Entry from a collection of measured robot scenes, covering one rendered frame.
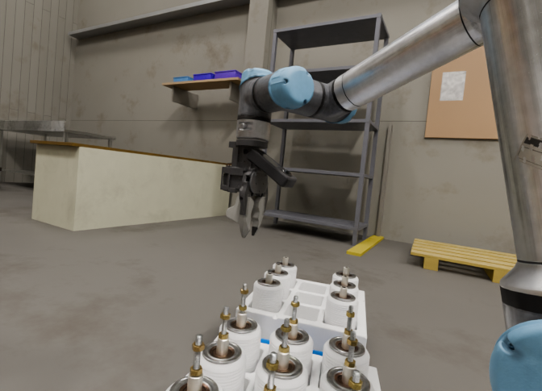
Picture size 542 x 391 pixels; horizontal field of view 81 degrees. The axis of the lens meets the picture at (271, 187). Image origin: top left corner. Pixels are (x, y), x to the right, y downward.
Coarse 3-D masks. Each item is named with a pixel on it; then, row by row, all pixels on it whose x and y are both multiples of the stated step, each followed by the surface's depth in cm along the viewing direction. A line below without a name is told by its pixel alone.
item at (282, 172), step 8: (256, 152) 67; (264, 152) 71; (256, 160) 67; (264, 160) 66; (272, 160) 68; (264, 168) 66; (272, 168) 65; (280, 168) 66; (272, 176) 65; (280, 176) 64; (288, 176) 65; (280, 184) 64; (288, 184) 65
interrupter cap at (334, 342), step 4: (340, 336) 71; (332, 340) 69; (336, 340) 69; (340, 340) 69; (332, 344) 67; (336, 344) 67; (340, 344) 68; (360, 344) 68; (332, 348) 65; (336, 348) 66; (340, 348) 66; (356, 348) 66; (360, 348) 66; (364, 348) 66; (336, 352) 64; (340, 352) 64; (344, 352) 64; (356, 352) 65; (360, 352) 65; (364, 352) 65; (356, 356) 63; (360, 356) 64
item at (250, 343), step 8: (232, 336) 68; (240, 336) 68; (248, 336) 68; (256, 336) 69; (240, 344) 67; (248, 344) 68; (256, 344) 70; (248, 352) 68; (256, 352) 70; (248, 360) 68; (256, 360) 70; (248, 368) 69
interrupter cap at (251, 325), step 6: (234, 318) 74; (228, 324) 71; (234, 324) 72; (246, 324) 73; (252, 324) 72; (228, 330) 69; (234, 330) 69; (240, 330) 69; (246, 330) 70; (252, 330) 70
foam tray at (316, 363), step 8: (264, 344) 78; (264, 352) 74; (312, 360) 73; (320, 360) 73; (312, 368) 70; (320, 368) 73; (376, 368) 72; (248, 376) 65; (312, 376) 67; (368, 376) 69; (376, 376) 69; (248, 384) 63; (312, 384) 65; (376, 384) 67
